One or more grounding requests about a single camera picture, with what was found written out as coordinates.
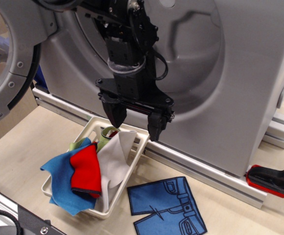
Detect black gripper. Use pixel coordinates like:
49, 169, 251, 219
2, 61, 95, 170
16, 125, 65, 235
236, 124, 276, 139
95, 56, 174, 141

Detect white felt cloth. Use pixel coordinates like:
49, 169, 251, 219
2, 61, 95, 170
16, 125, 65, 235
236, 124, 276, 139
95, 131, 137, 212

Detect green felt cloth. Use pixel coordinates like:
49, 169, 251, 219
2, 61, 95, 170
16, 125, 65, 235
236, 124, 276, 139
69, 126, 120, 153

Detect red felt cloth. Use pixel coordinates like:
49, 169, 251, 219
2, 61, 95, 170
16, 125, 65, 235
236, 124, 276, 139
70, 142, 102, 199

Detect blue felt cloth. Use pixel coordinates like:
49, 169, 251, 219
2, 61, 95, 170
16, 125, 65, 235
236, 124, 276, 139
40, 138, 96, 216

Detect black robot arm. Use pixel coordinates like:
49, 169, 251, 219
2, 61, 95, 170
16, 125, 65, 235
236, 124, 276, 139
38, 0, 174, 141

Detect cream plastic laundry basket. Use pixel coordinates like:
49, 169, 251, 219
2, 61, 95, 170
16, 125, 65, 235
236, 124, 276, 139
41, 117, 149, 219

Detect grey toy washing machine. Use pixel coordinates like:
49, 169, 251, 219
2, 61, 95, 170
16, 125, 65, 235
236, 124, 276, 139
40, 0, 284, 176

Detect grey round machine door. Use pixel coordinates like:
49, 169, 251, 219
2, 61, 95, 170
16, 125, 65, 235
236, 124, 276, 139
0, 0, 57, 121

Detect blue felt jeans shorts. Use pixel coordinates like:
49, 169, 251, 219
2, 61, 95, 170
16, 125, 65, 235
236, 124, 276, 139
127, 177, 208, 235

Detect red black clamp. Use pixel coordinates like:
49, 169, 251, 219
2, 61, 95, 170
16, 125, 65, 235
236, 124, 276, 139
246, 165, 284, 198

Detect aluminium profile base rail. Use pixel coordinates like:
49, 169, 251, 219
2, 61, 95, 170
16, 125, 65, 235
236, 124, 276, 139
33, 88, 284, 217

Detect black bracket with screw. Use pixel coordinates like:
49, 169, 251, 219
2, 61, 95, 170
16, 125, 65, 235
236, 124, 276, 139
18, 205, 65, 235

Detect black braided cable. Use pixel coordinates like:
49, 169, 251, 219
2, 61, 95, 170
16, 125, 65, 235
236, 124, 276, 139
0, 209, 25, 235

